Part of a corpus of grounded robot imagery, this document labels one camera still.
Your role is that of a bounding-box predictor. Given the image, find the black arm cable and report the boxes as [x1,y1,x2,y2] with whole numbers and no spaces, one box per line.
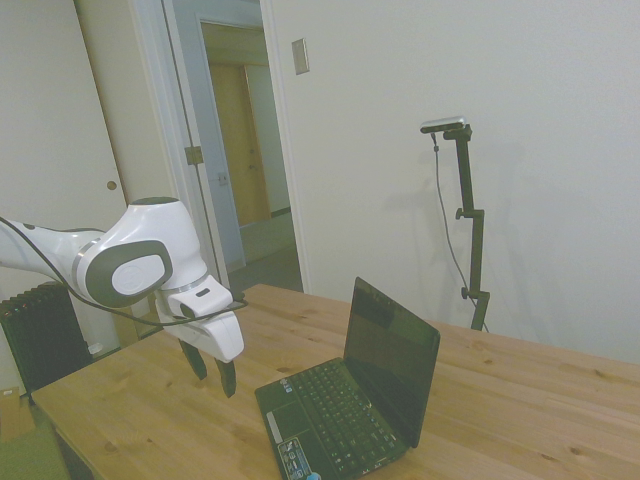
[0,215,250,329]

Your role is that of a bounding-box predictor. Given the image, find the black camera stand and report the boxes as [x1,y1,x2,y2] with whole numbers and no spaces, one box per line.
[442,124,492,333]

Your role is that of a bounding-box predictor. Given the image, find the black laptop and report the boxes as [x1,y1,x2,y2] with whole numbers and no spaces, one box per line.
[254,276,442,480]

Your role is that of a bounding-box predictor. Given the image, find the black radiator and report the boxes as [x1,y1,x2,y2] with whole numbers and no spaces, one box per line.
[0,281,94,397]

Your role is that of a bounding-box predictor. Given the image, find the white closet door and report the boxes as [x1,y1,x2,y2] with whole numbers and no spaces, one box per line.
[0,0,129,301]

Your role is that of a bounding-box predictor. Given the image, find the white door frame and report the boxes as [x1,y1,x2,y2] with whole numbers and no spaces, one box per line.
[129,0,314,297]

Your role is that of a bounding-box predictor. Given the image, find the wooden hallway door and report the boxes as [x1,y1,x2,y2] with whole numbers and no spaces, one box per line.
[209,61,272,229]

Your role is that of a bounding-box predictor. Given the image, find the blue-grey open door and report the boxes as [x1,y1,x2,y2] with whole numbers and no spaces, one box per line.
[164,0,266,289]

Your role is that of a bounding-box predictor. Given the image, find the silver camera on stand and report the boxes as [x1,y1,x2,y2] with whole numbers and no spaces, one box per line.
[419,115,469,135]

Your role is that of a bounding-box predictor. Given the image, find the metal wall switch plate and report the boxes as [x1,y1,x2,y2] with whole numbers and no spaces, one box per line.
[291,37,310,77]

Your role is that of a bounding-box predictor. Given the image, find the brown cardboard box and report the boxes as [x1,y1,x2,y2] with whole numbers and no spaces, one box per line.
[0,386,38,444]

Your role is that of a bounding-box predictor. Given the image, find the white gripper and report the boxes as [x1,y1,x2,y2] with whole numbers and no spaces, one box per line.
[160,309,246,399]

